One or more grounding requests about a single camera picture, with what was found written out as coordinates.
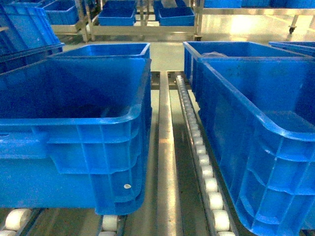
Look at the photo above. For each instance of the blue left rear bin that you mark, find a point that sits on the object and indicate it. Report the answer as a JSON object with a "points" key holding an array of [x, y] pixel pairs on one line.
{"points": [[125, 50]]}

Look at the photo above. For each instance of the blue bin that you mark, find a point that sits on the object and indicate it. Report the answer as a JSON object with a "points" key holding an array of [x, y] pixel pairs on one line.
{"points": [[75, 133], [193, 50], [125, 50], [259, 116]]}

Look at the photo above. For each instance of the blue right rear bin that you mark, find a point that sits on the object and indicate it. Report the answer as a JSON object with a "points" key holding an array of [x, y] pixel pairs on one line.
{"points": [[193, 50]]}

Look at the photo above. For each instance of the blue left front bin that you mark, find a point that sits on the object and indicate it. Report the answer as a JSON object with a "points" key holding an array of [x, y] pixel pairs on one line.
{"points": [[75, 133]]}

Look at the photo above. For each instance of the blue right front bin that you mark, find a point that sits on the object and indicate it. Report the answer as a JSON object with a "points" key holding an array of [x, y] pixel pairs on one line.
{"points": [[259, 116]]}

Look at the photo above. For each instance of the white roller track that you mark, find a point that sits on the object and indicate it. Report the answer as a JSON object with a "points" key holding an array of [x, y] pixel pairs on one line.
{"points": [[218, 216]]}

